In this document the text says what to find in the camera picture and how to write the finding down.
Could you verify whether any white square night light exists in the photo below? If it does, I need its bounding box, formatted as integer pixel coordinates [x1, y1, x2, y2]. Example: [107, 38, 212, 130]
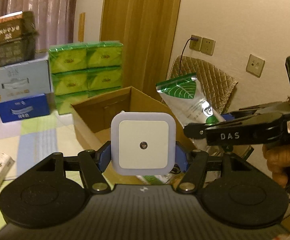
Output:
[111, 112, 176, 176]

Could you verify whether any silver foil pouch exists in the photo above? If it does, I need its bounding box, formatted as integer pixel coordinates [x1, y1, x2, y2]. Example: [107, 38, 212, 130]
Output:
[155, 73, 227, 153]

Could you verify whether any green white medicine box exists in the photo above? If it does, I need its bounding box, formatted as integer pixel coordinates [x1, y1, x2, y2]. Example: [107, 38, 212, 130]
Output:
[136, 174, 172, 185]

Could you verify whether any person's right hand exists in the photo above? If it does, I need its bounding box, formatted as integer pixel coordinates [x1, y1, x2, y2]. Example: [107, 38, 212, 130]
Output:
[262, 145, 290, 188]

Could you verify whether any quilted brown chair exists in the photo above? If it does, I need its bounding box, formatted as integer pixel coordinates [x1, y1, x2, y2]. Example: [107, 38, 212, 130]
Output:
[168, 56, 238, 114]

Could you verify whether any checked tablecloth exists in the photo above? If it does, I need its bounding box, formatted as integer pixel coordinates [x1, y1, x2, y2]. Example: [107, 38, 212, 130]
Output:
[0, 112, 116, 238]

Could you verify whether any dark blue milk carton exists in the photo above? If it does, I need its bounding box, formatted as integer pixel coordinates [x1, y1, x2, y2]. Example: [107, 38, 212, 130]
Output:
[0, 94, 50, 123]

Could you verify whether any green tissue pack stack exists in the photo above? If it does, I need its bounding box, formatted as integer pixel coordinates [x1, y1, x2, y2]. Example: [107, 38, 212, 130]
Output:
[48, 41, 123, 115]

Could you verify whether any light blue milk carton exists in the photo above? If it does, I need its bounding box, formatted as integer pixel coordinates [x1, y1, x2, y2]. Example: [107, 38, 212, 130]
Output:
[0, 54, 51, 103]

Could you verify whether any wooden door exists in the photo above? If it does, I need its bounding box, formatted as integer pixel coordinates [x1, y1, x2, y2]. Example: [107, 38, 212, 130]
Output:
[101, 0, 181, 100]

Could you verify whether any wall data socket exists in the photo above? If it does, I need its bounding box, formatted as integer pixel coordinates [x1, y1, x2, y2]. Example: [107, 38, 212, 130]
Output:
[245, 54, 265, 78]

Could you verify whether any wall socket with plug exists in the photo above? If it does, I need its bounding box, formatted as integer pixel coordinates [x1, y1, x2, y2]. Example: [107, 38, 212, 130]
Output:
[178, 35, 216, 71]

